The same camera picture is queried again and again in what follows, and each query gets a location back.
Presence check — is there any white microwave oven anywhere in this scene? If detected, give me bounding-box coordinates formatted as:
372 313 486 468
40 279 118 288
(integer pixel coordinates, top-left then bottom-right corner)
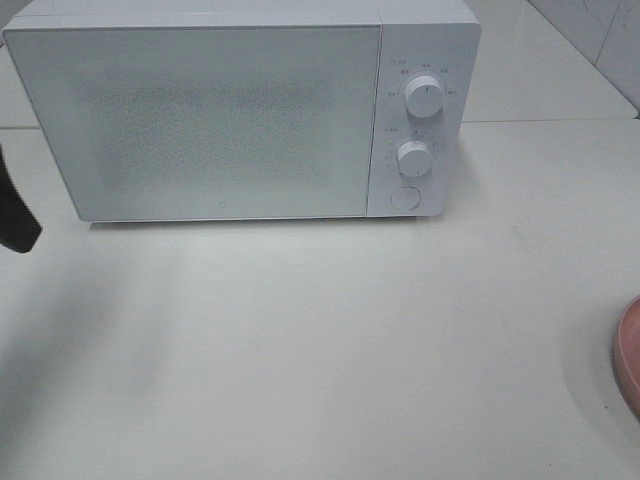
2 1 481 220

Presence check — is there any white microwave knob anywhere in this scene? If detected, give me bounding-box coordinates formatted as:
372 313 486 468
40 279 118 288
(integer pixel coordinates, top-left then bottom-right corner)
404 73 444 119
396 141 434 178

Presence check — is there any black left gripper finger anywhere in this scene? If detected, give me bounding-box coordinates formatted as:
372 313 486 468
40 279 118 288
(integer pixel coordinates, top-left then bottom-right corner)
0 156 42 254

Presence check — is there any white microwave door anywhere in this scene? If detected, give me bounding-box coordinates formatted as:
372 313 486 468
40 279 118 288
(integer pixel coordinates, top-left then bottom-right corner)
6 27 380 222

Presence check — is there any round microwave door button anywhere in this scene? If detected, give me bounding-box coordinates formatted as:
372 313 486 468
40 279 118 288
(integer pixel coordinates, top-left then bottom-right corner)
390 187 421 211

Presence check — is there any pink round plate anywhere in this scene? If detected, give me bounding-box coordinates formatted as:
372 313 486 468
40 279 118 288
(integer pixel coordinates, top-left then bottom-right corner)
613 297 640 418

